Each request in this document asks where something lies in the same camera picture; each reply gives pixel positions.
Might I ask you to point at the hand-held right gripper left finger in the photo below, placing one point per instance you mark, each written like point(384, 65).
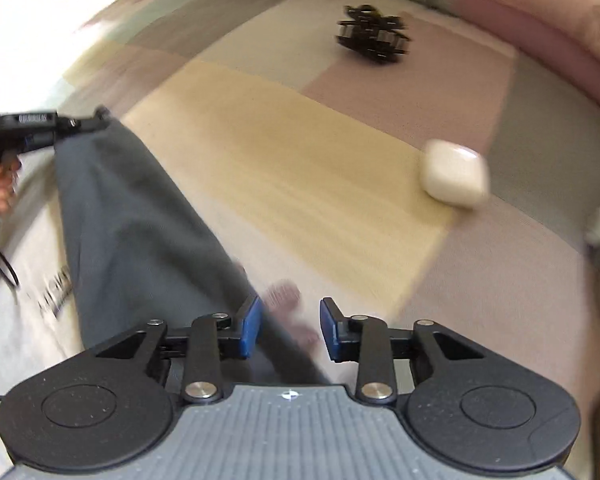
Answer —
point(250, 327)

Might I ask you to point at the black hair claw clip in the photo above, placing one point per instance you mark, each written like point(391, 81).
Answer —
point(375, 35)

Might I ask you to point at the person's left hand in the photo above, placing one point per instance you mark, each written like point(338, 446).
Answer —
point(2, 185)

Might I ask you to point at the dark grey pants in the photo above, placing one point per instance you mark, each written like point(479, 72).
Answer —
point(145, 240)

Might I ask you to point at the pink floral folded quilt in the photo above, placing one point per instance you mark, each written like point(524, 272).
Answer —
point(530, 25)

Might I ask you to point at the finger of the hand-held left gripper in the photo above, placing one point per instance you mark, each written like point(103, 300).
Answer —
point(82, 120)

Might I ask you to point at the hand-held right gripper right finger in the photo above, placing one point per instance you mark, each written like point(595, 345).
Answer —
point(330, 330)

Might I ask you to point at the white earbuds case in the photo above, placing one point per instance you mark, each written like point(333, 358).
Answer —
point(455, 172)

